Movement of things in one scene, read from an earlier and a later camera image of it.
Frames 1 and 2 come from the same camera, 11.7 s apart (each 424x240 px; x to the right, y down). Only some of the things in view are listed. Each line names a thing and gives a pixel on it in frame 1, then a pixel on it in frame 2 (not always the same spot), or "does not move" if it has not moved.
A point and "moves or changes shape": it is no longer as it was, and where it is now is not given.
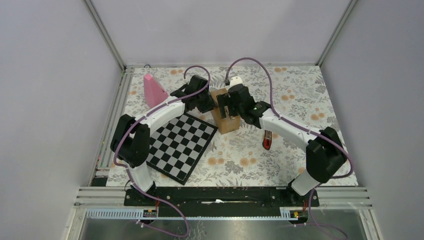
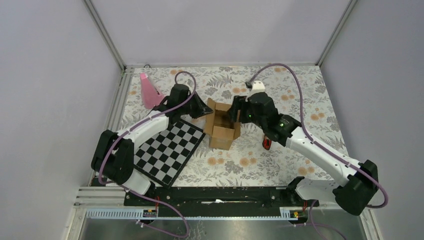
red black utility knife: x=267 y=141 does not move
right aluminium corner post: x=348 y=10 does not move
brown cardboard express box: x=225 y=124 moves or changes shape
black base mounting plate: x=216 y=201 does not move
